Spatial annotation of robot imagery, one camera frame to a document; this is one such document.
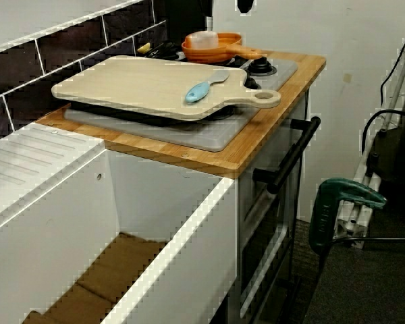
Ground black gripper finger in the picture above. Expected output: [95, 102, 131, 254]
[236, 0, 257, 16]

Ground bread slice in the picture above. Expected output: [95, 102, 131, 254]
[188, 31, 219, 51]

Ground blue-handled toy knife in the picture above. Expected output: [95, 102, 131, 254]
[184, 70, 230, 104]

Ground orange toy frying pan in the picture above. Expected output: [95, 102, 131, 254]
[181, 32, 263, 63]

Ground black burner grate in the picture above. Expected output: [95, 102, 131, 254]
[173, 50, 249, 68]

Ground black toy utensil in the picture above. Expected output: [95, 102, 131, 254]
[144, 42, 180, 60]

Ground wooden countertop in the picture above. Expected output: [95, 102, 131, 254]
[35, 50, 327, 180]

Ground wooden cutting board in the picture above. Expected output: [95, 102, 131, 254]
[51, 55, 283, 122]

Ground grey toy stove top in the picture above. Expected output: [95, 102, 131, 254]
[63, 57, 298, 153]

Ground white metal stand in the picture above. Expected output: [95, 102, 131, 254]
[337, 26, 405, 250]

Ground white toy oven front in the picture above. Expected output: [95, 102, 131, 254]
[238, 90, 311, 320]

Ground white toy sink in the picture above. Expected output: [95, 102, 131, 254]
[0, 121, 239, 324]

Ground brown cardboard sheet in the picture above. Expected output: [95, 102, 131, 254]
[22, 232, 168, 324]

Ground black oven door handle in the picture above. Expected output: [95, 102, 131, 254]
[252, 116, 321, 195]

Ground black drill cable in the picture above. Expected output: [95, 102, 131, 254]
[319, 236, 405, 271]

